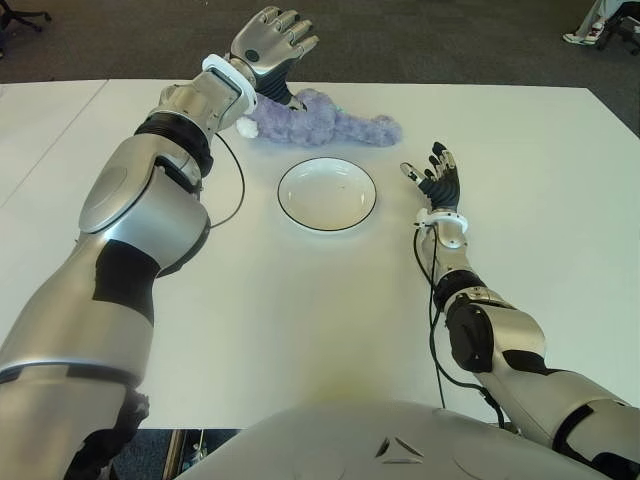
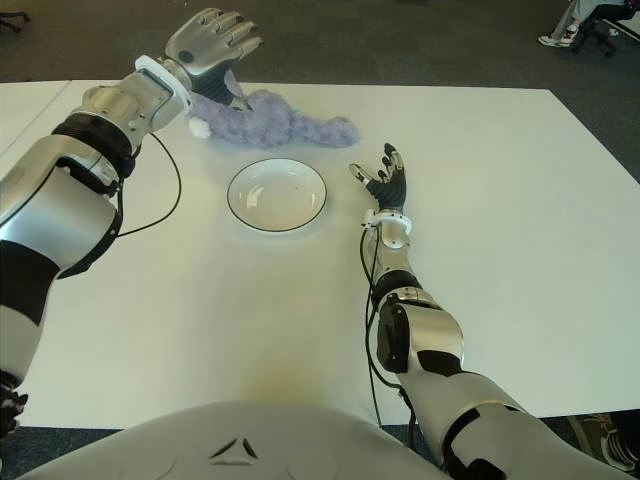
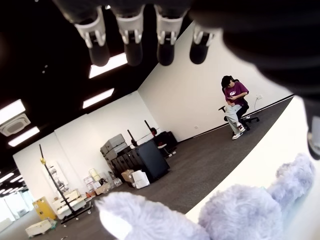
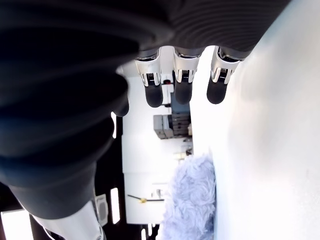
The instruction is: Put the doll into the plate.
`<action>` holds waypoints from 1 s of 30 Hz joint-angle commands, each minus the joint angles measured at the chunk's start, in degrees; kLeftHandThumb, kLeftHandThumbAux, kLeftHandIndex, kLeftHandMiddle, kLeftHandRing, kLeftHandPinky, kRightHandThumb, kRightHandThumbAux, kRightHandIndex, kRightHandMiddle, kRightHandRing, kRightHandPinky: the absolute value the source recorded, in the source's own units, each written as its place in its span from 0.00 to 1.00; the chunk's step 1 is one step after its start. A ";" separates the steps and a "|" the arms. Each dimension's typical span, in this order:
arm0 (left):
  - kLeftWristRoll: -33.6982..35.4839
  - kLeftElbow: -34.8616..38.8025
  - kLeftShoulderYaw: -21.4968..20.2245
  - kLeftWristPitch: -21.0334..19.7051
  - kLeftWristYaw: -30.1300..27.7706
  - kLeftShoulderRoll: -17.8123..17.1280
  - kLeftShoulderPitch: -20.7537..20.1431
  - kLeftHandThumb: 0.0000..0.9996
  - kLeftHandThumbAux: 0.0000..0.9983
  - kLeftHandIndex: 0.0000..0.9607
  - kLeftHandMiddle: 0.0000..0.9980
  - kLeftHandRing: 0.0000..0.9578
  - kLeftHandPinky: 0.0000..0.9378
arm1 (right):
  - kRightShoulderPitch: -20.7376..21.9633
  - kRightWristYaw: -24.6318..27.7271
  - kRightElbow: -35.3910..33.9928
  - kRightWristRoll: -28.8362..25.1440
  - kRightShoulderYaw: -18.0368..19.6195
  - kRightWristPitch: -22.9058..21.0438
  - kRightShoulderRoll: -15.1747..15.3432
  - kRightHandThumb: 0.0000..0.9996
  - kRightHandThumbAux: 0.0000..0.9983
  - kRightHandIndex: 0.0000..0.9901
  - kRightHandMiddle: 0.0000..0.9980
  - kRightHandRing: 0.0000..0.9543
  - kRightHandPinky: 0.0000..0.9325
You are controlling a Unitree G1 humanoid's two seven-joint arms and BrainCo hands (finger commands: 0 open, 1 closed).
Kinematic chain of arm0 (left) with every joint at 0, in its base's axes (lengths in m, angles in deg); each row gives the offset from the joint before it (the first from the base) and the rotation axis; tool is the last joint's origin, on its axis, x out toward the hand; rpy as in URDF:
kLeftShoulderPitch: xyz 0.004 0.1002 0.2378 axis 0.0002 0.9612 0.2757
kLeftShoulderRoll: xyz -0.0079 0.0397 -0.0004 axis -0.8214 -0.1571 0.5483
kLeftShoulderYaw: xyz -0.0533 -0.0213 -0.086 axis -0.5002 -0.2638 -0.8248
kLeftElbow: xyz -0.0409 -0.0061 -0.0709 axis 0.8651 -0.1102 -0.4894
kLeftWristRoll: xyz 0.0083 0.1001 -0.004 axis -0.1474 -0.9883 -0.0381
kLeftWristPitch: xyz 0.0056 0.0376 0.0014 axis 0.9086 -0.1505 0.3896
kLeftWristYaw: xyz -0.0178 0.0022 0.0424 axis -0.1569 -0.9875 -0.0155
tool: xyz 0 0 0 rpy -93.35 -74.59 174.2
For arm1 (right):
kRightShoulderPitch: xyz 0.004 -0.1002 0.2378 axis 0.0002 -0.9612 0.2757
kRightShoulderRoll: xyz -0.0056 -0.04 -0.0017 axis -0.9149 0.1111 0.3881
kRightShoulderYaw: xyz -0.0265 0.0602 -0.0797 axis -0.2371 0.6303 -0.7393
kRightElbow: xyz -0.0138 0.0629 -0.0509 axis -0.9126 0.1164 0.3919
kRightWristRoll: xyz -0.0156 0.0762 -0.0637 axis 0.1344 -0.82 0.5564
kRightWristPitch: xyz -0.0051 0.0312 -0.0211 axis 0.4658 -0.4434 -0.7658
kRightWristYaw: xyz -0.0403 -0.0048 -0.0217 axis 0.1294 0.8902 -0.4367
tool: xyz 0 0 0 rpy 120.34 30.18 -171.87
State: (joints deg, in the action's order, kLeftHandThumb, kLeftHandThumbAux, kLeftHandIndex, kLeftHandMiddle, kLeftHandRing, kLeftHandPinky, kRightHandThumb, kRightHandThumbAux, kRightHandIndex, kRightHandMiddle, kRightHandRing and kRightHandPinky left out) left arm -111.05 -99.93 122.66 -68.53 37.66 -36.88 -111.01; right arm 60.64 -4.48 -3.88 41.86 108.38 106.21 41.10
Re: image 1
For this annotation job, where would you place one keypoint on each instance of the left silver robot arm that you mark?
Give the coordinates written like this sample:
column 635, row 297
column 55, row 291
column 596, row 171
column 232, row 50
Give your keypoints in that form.
column 140, row 200

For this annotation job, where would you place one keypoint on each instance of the seated person in light trousers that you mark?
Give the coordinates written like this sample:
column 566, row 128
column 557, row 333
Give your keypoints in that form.
column 577, row 39

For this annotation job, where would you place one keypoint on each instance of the metal support frame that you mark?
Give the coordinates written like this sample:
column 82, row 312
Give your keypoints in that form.
column 200, row 445

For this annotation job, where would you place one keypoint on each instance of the silver robot torso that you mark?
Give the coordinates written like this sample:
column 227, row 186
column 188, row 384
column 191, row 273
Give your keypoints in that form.
column 350, row 440

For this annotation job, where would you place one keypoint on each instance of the white plate with black rim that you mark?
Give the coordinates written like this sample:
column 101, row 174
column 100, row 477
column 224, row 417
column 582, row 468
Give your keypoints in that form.
column 325, row 197

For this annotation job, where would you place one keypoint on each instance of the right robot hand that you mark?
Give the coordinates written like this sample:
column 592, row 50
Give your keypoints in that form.
column 445, row 187

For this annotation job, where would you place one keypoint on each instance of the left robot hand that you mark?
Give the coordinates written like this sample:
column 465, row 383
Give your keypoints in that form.
column 265, row 45

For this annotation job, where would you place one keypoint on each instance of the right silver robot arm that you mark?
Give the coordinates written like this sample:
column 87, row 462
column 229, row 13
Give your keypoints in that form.
column 515, row 330

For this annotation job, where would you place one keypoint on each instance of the purple plush bunny doll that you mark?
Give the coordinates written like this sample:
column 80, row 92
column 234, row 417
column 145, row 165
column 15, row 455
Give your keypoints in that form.
column 320, row 125

